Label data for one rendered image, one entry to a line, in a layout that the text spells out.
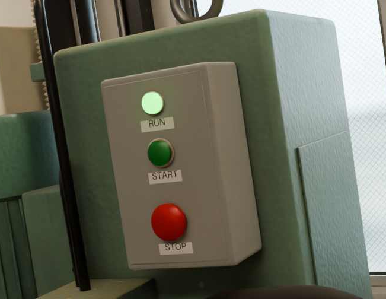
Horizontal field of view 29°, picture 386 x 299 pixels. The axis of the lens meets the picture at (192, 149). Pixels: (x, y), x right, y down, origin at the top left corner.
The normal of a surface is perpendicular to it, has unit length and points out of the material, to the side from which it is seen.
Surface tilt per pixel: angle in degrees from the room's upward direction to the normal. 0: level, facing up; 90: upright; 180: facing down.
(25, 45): 90
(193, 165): 90
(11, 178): 90
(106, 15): 90
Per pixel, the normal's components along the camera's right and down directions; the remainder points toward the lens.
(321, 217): 0.89, -0.11
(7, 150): 0.37, 0.00
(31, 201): -0.44, 0.11
